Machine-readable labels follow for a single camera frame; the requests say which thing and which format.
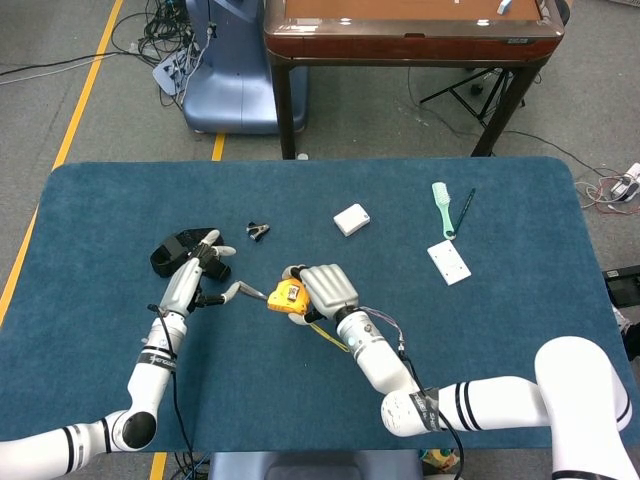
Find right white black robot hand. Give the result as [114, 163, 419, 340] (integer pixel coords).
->
[281, 263, 361, 326]

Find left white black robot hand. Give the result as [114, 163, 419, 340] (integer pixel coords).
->
[159, 228, 243, 319]

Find yellow tape measure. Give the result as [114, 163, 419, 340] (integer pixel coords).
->
[234, 278, 351, 354]

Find small white box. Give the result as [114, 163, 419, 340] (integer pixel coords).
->
[332, 202, 372, 238]

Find blue carpet mat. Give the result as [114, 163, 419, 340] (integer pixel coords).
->
[0, 156, 632, 455]

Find mint green brush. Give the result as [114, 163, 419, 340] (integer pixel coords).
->
[431, 181, 458, 241]

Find blue grey robot torso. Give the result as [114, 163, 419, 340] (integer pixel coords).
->
[207, 449, 424, 480]

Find yellow green package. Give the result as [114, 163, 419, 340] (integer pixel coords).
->
[420, 448, 461, 474]

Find white power strip with plugs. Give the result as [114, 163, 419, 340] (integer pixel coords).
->
[152, 49, 194, 96]

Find black tripod stand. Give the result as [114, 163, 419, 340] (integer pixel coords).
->
[418, 67, 527, 126]

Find brown mahjong table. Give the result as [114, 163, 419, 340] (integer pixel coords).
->
[263, 0, 566, 160]

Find black box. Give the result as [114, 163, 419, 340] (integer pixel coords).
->
[602, 267, 640, 309]

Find black strap brace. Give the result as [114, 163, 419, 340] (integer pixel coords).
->
[149, 227, 233, 285]

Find thin multicolour wrist wires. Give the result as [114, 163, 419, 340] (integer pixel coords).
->
[359, 305, 407, 354]

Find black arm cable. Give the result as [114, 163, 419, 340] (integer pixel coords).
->
[147, 303, 197, 469]

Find white wall switch plate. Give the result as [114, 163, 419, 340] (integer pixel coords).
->
[426, 239, 473, 287]

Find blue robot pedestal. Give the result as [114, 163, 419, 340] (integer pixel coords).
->
[182, 0, 309, 135]

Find tangled black floor cables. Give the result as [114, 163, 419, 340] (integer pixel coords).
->
[109, 0, 201, 66]

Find white power strip red wires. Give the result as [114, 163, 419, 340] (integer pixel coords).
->
[574, 162, 640, 216]

